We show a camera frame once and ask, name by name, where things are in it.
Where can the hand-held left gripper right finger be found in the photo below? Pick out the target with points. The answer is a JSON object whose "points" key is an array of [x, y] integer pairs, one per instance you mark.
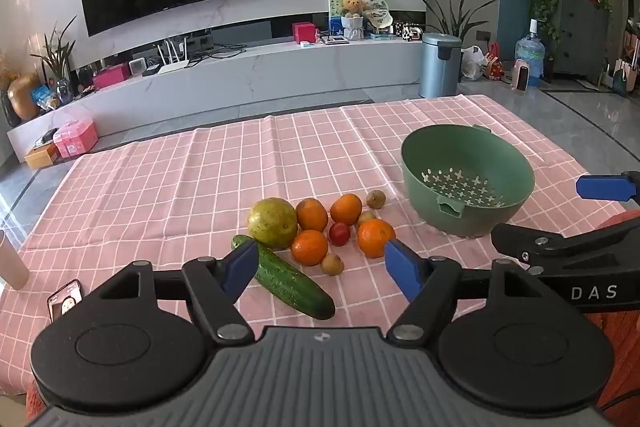
{"points": [[403, 268]]}

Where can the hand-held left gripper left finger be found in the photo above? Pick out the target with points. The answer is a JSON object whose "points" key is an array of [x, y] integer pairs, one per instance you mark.
{"points": [[240, 268]]}

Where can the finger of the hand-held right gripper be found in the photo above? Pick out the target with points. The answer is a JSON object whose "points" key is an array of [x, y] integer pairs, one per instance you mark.
{"points": [[602, 188], [550, 244]]}

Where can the orange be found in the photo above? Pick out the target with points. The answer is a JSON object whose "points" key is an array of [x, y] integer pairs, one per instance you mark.
{"points": [[346, 209], [376, 238], [311, 213], [310, 248]]}

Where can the green cucumber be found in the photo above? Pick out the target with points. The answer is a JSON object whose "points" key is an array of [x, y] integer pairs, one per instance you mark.
{"points": [[290, 284]]}

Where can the yellow-green pomelo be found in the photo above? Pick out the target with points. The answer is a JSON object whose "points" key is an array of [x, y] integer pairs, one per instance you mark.
{"points": [[272, 223]]}

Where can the brown kiwi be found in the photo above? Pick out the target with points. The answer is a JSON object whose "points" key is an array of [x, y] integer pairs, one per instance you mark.
{"points": [[332, 264], [376, 199], [365, 218]]}

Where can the red tomato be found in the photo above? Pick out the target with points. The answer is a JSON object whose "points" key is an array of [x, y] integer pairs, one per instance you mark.
{"points": [[339, 234]]}

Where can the green colander bowl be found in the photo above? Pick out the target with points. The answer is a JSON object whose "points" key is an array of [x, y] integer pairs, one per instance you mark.
{"points": [[465, 187]]}

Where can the pink checked tablecloth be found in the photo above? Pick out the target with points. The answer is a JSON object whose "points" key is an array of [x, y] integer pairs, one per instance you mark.
{"points": [[175, 187]]}

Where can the small pink space heater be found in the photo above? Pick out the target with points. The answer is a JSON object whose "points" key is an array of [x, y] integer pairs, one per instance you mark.
{"points": [[521, 76]]}

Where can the blue water jug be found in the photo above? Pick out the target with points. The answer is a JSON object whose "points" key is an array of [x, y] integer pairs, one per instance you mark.
{"points": [[530, 57]]}

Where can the dark grey cabinet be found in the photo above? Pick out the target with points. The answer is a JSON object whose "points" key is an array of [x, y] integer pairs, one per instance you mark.
{"points": [[580, 32]]}

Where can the red gift bag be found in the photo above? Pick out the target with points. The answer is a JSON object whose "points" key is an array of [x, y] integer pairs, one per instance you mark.
{"points": [[494, 64]]}

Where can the smartphone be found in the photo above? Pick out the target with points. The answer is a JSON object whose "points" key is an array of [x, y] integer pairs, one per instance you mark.
{"points": [[65, 302]]}

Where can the white plastic bag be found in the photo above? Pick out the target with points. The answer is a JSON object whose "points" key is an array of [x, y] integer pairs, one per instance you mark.
{"points": [[472, 64]]}

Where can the white marble media console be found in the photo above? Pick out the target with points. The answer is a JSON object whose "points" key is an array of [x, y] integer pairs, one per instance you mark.
{"points": [[280, 77]]}

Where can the grey pedal trash can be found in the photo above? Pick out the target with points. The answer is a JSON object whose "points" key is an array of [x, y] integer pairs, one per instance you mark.
{"points": [[439, 67]]}

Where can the pink plastic storage box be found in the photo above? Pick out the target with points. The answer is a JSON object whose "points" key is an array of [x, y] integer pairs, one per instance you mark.
{"points": [[76, 138]]}

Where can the white router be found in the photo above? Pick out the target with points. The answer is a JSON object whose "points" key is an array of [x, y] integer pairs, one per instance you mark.
{"points": [[172, 62]]}

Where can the long-leaf potted plant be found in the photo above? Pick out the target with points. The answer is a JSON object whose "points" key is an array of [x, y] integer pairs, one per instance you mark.
{"points": [[452, 19]]}

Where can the orange cardboard box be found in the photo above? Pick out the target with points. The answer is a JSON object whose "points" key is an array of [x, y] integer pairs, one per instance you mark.
{"points": [[42, 156]]}

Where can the pink flat box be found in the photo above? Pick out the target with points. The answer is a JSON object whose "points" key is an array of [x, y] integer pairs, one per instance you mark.
{"points": [[111, 77]]}

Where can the black and white figurines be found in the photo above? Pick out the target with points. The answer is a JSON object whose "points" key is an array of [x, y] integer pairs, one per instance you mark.
{"points": [[409, 32]]}

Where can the small digital scale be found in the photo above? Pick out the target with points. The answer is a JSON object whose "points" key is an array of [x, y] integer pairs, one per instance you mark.
{"points": [[334, 39]]}

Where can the red box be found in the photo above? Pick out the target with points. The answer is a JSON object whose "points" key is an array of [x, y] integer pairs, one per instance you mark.
{"points": [[304, 32]]}

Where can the teddy bear bouquet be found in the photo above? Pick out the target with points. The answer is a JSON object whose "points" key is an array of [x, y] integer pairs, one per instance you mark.
{"points": [[353, 22]]}

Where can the brown round vase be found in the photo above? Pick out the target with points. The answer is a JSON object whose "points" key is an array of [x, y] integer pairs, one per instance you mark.
{"points": [[24, 99]]}

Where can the slim-leaf potted plant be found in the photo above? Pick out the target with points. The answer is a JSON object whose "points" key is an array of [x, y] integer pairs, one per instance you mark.
{"points": [[57, 57]]}

